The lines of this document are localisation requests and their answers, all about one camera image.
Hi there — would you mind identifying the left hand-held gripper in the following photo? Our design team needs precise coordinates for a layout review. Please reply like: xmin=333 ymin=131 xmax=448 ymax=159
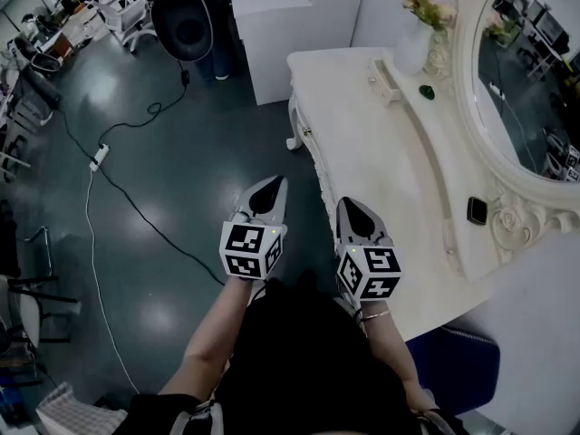
xmin=219 ymin=175 xmax=289 ymax=283

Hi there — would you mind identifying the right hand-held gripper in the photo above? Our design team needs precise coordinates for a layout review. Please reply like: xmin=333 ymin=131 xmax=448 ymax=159
xmin=334 ymin=196 xmax=403 ymax=306

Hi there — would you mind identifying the white vanity dressing table with mirror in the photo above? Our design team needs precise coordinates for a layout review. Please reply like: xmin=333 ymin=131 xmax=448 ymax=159
xmin=285 ymin=0 xmax=580 ymax=343

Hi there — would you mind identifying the person's right forearm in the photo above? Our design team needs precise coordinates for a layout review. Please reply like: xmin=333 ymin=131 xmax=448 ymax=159
xmin=360 ymin=299 xmax=439 ymax=414

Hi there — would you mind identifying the person's left forearm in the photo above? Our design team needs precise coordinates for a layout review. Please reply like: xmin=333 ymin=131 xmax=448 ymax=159
xmin=158 ymin=276 xmax=257 ymax=398

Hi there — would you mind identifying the small black box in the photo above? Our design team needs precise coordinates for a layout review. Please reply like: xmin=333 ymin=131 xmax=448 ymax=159
xmin=466 ymin=196 xmax=488 ymax=225

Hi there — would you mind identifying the person's black clothing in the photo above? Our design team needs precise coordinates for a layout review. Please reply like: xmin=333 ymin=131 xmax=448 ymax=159
xmin=124 ymin=269 xmax=459 ymax=435

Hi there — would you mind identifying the white cabinet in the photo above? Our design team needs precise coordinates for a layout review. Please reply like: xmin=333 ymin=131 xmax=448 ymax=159
xmin=228 ymin=0 xmax=366 ymax=106

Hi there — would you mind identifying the white power strip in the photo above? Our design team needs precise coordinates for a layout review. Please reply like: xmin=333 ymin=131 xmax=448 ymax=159
xmin=88 ymin=143 xmax=111 ymax=172

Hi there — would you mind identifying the blue padded stool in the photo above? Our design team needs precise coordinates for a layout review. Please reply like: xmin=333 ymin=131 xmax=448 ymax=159
xmin=404 ymin=325 xmax=502 ymax=417

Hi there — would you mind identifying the white ornate chair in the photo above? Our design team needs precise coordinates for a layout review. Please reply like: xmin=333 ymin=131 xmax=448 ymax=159
xmin=95 ymin=0 xmax=158 ymax=54

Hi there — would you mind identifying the artificial flower bouquet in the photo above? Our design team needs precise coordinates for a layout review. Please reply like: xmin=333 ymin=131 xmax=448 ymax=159
xmin=396 ymin=0 xmax=459 ymax=31

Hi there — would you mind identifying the black mesh chair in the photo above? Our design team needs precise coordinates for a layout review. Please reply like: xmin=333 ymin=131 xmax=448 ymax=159
xmin=13 ymin=34 xmax=63 ymax=109

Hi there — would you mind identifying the checked grey cloth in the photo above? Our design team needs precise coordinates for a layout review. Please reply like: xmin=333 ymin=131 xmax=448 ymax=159
xmin=34 ymin=381 xmax=131 ymax=435

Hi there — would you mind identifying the thin metal bracelet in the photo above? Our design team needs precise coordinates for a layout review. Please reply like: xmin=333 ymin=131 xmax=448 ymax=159
xmin=362 ymin=306 xmax=393 ymax=323

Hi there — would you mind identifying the long black floor cable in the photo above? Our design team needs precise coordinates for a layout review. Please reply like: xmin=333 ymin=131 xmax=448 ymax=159
xmin=53 ymin=105 xmax=227 ymax=286

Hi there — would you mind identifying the black hood dryer cable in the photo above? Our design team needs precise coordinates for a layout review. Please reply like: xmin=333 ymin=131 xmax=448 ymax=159
xmin=97 ymin=59 xmax=192 ymax=150

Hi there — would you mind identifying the white floor cable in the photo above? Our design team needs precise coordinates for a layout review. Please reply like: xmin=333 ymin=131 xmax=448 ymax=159
xmin=85 ymin=169 xmax=140 ymax=394

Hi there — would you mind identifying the white backpack strap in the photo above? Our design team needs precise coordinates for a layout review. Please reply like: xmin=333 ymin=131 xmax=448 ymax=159
xmin=179 ymin=399 xmax=224 ymax=435
xmin=414 ymin=408 xmax=459 ymax=435

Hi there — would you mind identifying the oval mirror with white frame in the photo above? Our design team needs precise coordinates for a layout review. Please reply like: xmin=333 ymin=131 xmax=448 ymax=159
xmin=452 ymin=0 xmax=580 ymax=208

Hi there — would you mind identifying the black frame chair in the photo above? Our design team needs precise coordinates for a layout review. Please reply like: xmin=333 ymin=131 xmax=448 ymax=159
xmin=0 ymin=225 xmax=82 ymax=349

